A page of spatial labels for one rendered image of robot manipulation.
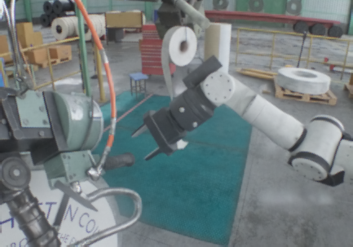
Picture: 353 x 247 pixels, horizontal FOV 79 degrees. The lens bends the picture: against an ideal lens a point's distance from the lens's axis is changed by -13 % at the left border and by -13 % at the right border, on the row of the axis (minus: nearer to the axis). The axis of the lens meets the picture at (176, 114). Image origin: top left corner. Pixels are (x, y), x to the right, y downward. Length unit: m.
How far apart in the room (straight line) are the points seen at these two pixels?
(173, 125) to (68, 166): 0.25
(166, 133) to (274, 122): 0.25
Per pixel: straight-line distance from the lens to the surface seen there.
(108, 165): 0.61
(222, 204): 2.28
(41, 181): 0.71
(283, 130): 0.55
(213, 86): 0.51
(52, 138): 0.49
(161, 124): 0.58
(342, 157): 0.56
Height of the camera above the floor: 1.61
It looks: 25 degrees down
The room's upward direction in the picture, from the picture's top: straight up
